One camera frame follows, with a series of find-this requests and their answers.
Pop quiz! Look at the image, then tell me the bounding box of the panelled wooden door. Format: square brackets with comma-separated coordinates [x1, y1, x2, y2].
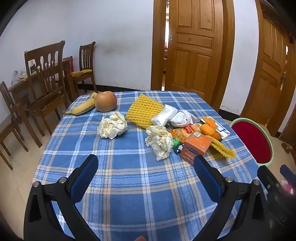
[165, 0, 226, 105]

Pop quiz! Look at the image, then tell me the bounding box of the tall dark wooden chair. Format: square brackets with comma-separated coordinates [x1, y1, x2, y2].
[24, 40, 71, 136]

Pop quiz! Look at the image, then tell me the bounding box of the white plastic bag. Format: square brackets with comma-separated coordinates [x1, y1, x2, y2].
[151, 104, 178, 127]

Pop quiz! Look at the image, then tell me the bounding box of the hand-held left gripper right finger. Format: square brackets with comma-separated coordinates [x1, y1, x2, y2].
[192, 155, 270, 241]

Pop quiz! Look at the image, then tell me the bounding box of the small yellow foam fruit net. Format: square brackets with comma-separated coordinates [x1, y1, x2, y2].
[209, 137, 236, 159]

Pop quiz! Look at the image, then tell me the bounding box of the crumpled white tissue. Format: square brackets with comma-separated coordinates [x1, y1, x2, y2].
[145, 125, 174, 162]
[97, 112, 128, 140]

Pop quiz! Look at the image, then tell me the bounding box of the wooden door frame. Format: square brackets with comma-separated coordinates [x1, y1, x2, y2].
[150, 0, 235, 109]

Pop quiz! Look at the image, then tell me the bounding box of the small green toy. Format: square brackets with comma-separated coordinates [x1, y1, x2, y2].
[172, 137, 184, 153]

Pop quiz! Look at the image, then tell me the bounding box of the large yellow foam fruit net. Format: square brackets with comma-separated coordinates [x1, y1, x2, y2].
[126, 94, 165, 128]

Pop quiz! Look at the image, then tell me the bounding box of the yellow banana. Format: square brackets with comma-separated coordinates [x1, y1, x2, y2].
[65, 92, 98, 115]

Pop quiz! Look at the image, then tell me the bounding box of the white sock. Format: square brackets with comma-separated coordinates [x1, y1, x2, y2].
[171, 110, 197, 128]

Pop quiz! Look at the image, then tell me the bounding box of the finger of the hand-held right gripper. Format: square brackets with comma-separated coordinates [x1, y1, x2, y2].
[257, 165, 281, 200]
[280, 164, 296, 188]

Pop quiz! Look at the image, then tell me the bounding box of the red stool with green rim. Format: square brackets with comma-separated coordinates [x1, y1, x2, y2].
[230, 118, 274, 167]

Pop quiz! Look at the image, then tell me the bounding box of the wooden door with handle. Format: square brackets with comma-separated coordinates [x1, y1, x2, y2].
[243, 0, 296, 137]

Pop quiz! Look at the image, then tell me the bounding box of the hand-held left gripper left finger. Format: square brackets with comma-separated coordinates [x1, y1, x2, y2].
[24, 154, 100, 241]

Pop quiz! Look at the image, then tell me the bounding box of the white and blue flat box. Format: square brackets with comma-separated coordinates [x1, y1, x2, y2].
[202, 116, 231, 139]

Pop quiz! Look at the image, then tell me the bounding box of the orange cardboard box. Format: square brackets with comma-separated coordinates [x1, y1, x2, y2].
[180, 134, 213, 166]

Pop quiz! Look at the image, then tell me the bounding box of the blue plaid tablecloth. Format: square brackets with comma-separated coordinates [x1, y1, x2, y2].
[31, 90, 266, 241]

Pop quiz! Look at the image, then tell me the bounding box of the orange snack packet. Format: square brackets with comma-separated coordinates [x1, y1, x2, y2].
[168, 124, 204, 143]

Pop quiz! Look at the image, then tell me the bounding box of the yellow seat cushion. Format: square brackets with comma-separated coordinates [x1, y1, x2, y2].
[70, 69, 92, 78]

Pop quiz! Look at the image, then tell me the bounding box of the wooden chair with cushion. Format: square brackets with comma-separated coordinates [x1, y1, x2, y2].
[70, 41, 99, 94]

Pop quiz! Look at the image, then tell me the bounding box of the orange peel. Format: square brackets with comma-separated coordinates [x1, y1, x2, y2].
[199, 117, 222, 139]

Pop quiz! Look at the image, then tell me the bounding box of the low dark wooden chair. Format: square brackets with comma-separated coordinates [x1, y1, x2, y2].
[0, 81, 29, 171]

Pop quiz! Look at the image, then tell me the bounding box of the clear plastic bag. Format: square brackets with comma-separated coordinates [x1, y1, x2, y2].
[11, 70, 28, 85]

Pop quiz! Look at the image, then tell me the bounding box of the round brown pear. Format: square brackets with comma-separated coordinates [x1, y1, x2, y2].
[95, 91, 117, 113]

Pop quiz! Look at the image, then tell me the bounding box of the dark wooden dining table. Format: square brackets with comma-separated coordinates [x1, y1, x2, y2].
[8, 59, 78, 149]

